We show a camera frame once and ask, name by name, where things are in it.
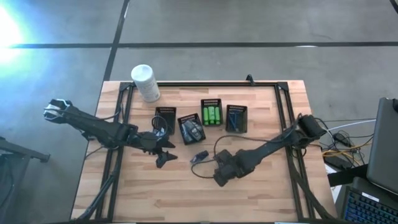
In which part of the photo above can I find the black aluminium table frame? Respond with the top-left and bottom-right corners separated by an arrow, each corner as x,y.
83,81 -> 336,222

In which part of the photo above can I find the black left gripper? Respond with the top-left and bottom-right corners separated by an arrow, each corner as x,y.
136,131 -> 179,169

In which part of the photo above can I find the grey laptop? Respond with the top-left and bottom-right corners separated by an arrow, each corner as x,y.
366,97 -> 398,196

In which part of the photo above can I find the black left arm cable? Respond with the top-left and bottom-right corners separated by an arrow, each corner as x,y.
150,114 -> 170,139

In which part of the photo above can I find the black plastic basket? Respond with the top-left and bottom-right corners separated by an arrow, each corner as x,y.
225,104 -> 249,134
177,113 -> 206,146
154,106 -> 177,136
200,98 -> 224,127

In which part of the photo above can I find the black stand leg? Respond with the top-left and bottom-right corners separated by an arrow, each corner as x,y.
0,136 -> 51,164

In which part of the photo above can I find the white wipes canister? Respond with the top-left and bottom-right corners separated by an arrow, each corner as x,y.
131,64 -> 161,103

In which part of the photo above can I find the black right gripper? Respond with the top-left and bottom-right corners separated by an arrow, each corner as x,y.
213,149 -> 244,188

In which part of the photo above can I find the yellow cable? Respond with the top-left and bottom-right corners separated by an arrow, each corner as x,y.
322,143 -> 371,159

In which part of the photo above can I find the white cable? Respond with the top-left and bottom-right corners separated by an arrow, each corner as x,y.
326,119 -> 377,133

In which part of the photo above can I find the black power adapter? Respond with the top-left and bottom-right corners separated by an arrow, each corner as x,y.
324,155 -> 345,170

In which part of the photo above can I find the dark blue toothpaste tube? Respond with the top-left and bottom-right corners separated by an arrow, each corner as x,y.
190,150 -> 210,164

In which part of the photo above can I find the black backlit keyboard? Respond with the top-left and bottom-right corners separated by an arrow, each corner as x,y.
341,177 -> 398,224

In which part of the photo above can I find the small black plug adapter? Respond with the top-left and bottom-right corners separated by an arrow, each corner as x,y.
333,131 -> 351,147

